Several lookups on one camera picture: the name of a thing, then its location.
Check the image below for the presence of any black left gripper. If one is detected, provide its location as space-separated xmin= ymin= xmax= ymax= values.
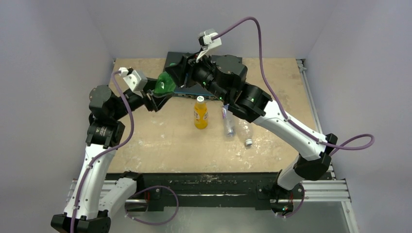
xmin=111 ymin=77 xmax=173 ymax=120

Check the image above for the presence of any green plastic bottle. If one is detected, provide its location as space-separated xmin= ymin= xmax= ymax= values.
xmin=153 ymin=71 xmax=176 ymax=97

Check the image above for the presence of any orange juice bottle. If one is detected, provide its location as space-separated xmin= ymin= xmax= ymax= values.
xmin=194 ymin=96 xmax=208 ymax=129

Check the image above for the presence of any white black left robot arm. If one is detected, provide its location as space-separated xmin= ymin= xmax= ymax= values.
xmin=51 ymin=85 xmax=172 ymax=233

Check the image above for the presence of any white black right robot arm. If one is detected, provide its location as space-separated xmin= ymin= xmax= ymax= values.
xmin=165 ymin=53 xmax=337 ymax=198

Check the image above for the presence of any clear bottle with label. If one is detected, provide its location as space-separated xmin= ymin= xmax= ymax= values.
xmin=222 ymin=105 xmax=236 ymax=137

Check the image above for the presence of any clear bottle white cap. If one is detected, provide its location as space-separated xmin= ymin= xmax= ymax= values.
xmin=238 ymin=119 xmax=253 ymax=147

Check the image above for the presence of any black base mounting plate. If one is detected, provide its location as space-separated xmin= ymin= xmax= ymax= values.
xmin=103 ymin=172 xmax=305 ymax=213

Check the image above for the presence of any dark grey network switch box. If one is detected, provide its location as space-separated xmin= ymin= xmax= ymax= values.
xmin=164 ymin=52 xmax=248 ymax=101

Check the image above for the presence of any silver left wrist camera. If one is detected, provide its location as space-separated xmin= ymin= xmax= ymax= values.
xmin=119 ymin=67 xmax=148 ymax=94

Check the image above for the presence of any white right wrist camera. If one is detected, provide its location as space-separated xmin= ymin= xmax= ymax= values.
xmin=196 ymin=29 xmax=222 ymax=63

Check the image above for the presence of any aluminium side rail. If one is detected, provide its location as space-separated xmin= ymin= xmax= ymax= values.
xmin=296 ymin=59 xmax=335 ymax=179

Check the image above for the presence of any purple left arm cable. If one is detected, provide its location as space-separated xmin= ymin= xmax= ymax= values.
xmin=69 ymin=70 xmax=135 ymax=233

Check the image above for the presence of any aluminium front frame rail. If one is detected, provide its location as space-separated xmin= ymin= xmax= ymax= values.
xmin=66 ymin=180 xmax=350 ymax=204

